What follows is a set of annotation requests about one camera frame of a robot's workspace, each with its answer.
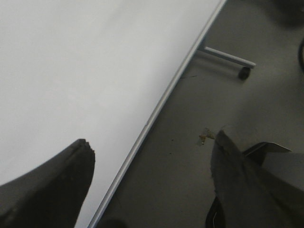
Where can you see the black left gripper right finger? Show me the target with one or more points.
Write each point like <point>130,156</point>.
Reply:
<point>250,196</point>

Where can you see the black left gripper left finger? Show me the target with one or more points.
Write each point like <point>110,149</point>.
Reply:
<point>51,195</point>

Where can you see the torn tape scrap on floor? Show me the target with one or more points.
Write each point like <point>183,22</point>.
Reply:
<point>206,134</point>

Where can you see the black caster wheel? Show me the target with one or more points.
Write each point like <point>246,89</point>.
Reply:
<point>244,73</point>

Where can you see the grey metal bracket plate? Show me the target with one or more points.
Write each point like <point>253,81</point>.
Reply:
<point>257,153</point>

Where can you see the white whiteboard with aluminium frame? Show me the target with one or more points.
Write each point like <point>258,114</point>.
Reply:
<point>99,70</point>

